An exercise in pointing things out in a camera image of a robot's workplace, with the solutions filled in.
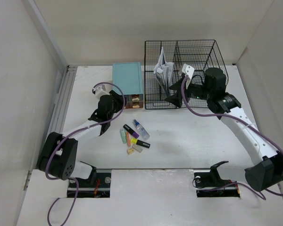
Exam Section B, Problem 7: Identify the teal mini drawer cabinet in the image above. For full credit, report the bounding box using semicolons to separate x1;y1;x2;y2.
112;62;144;109

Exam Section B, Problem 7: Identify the small wooden eraser block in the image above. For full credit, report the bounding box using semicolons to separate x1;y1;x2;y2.
127;148;134;155

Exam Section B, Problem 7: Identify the aluminium rail frame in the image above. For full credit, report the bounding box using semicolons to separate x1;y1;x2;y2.
36;65;77;160

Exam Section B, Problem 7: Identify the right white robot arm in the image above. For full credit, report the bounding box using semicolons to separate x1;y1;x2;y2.
165;64;283;192

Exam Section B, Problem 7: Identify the green highlighter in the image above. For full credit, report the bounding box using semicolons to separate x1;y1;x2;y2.
120;128;127;144

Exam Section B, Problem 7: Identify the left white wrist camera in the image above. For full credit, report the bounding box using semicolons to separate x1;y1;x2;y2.
92;84;110;100

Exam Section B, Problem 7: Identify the black wire mesh organizer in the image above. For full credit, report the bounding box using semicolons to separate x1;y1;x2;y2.
144;40;227;110

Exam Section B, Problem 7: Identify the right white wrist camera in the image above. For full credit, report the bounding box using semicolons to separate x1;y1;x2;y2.
180;64;195;89

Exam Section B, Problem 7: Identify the yellow black highlighter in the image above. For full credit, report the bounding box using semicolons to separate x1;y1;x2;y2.
131;138;150;148

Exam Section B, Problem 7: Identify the clear spray bottle blue cap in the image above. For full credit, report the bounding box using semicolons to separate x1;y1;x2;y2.
133;119;150;140

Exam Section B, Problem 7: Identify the white paper booklet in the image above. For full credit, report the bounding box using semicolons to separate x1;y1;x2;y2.
153;47;174;95

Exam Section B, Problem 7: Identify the purple black highlighter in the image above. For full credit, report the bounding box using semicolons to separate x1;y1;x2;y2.
123;124;139;138

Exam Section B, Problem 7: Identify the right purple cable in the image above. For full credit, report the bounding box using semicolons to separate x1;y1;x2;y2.
180;76;283;201

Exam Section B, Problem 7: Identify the orange highlighter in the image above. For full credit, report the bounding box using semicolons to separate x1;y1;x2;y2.
126;131;131;147

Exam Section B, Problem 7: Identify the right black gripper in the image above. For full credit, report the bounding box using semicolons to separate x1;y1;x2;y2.
164;77;213;108

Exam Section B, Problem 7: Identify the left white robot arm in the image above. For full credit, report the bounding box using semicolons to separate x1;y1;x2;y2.
37;90;126;180

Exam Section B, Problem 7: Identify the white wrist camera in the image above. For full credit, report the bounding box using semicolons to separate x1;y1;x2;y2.
180;64;195;89
92;84;110;100

